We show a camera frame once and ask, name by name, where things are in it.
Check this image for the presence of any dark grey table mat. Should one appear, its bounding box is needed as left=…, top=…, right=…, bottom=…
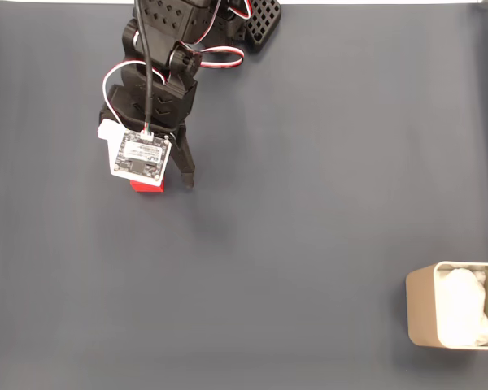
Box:
left=0, top=2, right=488, bottom=390

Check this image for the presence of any beige metal box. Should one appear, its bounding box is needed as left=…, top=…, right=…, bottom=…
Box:
left=405, top=261, right=488, bottom=351

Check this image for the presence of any red white servo cable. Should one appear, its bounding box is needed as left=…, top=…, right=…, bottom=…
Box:
left=185, top=0, right=254, bottom=71

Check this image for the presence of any white crumpled cloth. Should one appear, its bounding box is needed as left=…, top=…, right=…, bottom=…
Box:
left=437, top=266, right=488, bottom=349

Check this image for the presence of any white servo cable loop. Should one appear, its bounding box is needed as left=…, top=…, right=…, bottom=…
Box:
left=102, top=59, right=166, bottom=131

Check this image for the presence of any red cube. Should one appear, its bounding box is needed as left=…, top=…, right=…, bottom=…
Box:
left=129, top=172, right=167, bottom=195

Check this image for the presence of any white camera board mount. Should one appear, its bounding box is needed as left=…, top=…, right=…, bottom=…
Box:
left=96, top=119, right=175, bottom=182

